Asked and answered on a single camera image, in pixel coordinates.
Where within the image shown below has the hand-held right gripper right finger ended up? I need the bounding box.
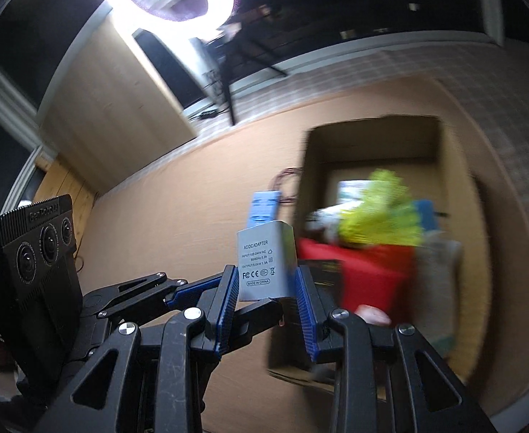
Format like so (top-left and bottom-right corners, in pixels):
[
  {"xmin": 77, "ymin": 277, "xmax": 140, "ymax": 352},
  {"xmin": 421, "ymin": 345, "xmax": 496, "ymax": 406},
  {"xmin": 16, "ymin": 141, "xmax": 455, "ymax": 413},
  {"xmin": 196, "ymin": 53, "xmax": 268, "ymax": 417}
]
[{"xmin": 294, "ymin": 265, "xmax": 495, "ymax": 433}]

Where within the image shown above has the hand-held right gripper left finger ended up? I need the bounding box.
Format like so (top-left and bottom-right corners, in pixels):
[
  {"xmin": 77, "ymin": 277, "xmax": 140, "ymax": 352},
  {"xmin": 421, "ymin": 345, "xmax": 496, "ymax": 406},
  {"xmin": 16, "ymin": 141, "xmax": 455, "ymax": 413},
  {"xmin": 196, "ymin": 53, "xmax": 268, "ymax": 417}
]
[{"xmin": 50, "ymin": 265, "xmax": 240, "ymax": 433}]

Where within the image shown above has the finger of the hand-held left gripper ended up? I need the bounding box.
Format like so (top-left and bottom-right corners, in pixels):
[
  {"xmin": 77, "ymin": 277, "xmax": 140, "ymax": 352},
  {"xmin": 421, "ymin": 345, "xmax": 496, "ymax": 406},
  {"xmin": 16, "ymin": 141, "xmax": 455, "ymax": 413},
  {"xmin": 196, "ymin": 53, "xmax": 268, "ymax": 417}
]
[
  {"xmin": 223, "ymin": 298, "xmax": 285, "ymax": 349},
  {"xmin": 88, "ymin": 272, "xmax": 224, "ymax": 323}
]

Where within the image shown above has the black box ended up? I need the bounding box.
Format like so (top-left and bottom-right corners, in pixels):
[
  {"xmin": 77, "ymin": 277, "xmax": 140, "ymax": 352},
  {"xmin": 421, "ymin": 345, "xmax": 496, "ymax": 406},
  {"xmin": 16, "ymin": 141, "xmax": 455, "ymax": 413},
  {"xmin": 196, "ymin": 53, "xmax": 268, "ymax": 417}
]
[{"xmin": 303, "ymin": 259, "xmax": 344, "ymax": 316}]

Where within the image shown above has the white power adapter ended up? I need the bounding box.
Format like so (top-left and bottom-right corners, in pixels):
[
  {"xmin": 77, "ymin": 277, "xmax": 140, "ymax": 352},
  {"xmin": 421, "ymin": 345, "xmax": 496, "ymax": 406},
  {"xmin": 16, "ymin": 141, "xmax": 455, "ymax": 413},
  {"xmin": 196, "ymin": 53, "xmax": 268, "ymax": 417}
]
[{"xmin": 236, "ymin": 220, "xmax": 299, "ymax": 303}]

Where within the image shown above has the red fabric pouch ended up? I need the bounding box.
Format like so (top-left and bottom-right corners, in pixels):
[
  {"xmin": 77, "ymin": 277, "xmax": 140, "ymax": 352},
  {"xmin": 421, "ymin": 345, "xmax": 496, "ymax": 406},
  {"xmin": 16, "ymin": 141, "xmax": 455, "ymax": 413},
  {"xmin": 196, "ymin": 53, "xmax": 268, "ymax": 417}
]
[{"xmin": 298, "ymin": 239, "xmax": 416, "ymax": 325}]

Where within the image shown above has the patterned white tube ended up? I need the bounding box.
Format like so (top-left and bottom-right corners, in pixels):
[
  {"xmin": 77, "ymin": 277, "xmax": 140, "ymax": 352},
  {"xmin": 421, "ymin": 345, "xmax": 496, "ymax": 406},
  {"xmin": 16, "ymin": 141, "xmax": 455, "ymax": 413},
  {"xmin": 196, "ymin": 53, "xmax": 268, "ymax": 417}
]
[{"xmin": 307, "ymin": 205, "xmax": 344, "ymax": 242}]

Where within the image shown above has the yellow shuttlecock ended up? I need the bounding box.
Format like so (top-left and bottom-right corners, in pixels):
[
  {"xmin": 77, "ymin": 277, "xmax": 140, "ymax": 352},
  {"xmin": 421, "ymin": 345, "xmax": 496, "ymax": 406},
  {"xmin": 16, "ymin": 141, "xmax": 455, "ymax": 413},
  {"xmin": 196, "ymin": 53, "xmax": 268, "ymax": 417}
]
[{"xmin": 339, "ymin": 168, "xmax": 423, "ymax": 249}]

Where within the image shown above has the printed tissue pack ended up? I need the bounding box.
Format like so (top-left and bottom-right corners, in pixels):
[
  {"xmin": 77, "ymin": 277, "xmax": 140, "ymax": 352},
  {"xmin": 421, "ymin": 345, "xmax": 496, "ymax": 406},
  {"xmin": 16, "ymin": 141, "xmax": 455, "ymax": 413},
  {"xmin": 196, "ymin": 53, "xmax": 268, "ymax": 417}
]
[{"xmin": 337, "ymin": 179, "xmax": 373, "ymax": 210}]

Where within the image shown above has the white lotion bottle blue cap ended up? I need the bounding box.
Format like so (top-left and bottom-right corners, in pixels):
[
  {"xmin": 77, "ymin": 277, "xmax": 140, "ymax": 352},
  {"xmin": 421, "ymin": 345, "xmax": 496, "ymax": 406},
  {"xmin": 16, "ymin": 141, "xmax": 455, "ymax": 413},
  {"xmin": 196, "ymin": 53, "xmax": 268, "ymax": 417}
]
[{"xmin": 413, "ymin": 198, "xmax": 466, "ymax": 353}]

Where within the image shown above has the cardboard box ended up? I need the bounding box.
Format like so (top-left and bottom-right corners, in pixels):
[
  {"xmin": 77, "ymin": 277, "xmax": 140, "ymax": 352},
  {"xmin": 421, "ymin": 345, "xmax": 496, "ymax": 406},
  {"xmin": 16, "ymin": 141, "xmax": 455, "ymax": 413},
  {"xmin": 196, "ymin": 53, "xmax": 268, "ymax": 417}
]
[{"xmin": 267, "ymin": 115, "xmax": 495, "ymax": 389}]

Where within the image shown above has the wooden plank panel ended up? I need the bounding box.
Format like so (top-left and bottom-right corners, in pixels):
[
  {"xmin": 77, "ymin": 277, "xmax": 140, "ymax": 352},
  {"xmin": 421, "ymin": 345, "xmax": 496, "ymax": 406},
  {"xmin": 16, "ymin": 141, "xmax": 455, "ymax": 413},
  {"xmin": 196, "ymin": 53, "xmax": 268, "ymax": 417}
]
[{"xmin": 30, "ymin": 156, "xmax": 98, "ymax": 244}]

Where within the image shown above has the brown rubber band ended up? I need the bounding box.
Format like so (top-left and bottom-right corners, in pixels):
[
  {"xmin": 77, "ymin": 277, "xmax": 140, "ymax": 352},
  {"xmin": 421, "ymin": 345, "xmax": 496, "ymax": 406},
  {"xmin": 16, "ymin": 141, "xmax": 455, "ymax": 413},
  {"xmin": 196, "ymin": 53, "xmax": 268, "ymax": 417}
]
[{"xmin": 264, "ymin": 168, "xmax": 303, "ymax": 204}]

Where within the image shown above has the black tripod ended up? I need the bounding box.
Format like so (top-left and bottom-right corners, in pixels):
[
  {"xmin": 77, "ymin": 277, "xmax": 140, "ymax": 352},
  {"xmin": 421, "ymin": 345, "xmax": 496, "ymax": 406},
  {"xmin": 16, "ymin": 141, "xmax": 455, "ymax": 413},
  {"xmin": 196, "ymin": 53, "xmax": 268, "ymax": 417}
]
[{"xmin": 201, "ymin": 18, "xmax": 290, "ymax": 126}]

